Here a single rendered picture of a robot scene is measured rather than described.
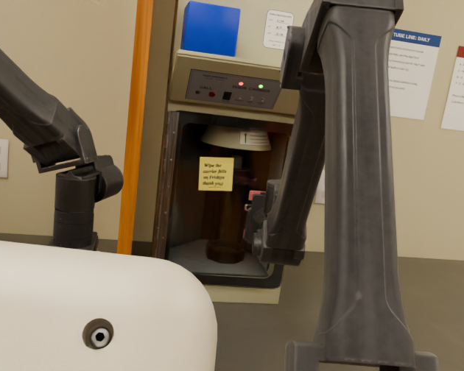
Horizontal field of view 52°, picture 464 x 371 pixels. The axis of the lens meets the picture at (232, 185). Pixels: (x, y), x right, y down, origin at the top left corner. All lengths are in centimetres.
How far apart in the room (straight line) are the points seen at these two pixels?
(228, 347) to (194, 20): 65
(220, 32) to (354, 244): 65
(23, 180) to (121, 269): 137
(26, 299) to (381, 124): 31
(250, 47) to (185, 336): 92
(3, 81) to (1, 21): 89
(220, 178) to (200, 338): 88
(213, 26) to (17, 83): 42
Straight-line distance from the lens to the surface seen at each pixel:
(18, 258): 20
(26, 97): 66
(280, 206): 70
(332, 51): 45
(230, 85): 98
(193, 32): 94
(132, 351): 17
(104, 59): 147
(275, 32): 108
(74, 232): 73
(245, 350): 101
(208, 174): 105
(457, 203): 189
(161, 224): 108
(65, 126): 69
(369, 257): 36
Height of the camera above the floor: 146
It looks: 12 degrees down
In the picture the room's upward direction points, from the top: 8 degrees clockwise
